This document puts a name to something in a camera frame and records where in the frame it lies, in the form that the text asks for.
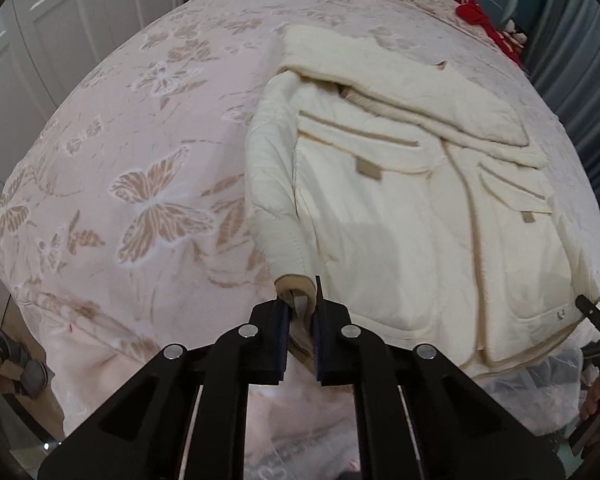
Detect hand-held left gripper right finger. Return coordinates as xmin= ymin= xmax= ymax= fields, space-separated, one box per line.
xmin=314 ymin=275 xmax=565 ymax=480

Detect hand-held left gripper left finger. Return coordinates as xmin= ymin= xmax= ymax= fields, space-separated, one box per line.
xmin=37 ymin=300 xmax=292 ymax=480

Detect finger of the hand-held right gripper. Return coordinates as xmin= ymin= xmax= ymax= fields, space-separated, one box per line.
xmin=575 ymin=294 xmax=600 ymax=348

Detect cream quilted jacket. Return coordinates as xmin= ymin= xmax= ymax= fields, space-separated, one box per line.
xmin=244 ymin=24 xmax=600 ymax=382

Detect pink butterfly bedspread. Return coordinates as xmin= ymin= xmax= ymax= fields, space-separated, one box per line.
xmin=0 ymin=0 xmax=600 ymax=480

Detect grey slipper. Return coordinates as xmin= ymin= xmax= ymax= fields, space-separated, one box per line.
xmin=12 ymin=359 xmax=49 ymax=397
xmin=0 ymin=324 xmax=32 ymax=363

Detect grey curtain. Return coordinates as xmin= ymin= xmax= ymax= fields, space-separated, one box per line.
xmin=524 ymin=0 xmax=600 ymax=223

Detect stuffed dolls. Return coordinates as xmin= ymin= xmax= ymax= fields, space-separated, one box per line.
xmin=502 ymin=17 xmax=529 ymax=47

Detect red garment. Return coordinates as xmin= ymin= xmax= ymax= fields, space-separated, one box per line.
xmin=450 ymin=0 xmax=527 ymax=65

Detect white wardrobe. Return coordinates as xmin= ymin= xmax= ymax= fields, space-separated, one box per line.
xmin=0 ymin=0 xmax=191 ymax=243

